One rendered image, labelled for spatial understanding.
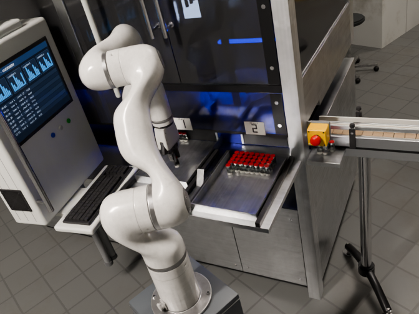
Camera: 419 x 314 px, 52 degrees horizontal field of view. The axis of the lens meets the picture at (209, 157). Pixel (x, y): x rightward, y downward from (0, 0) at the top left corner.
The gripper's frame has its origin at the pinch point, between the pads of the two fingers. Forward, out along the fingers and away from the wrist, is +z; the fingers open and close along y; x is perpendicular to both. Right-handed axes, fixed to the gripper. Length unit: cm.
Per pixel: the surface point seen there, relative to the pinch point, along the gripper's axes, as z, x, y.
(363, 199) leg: 40, 68, -32
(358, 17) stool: 49, 22, -282
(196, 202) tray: 9.1, 16.1, 16.0
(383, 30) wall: 86, 35, -342
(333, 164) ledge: 12, 59, -18
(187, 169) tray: 10.7, 1.1, -4.2
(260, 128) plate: -2.9, 31.7, -18.4
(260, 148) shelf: 11.3, 27.1, -24.1
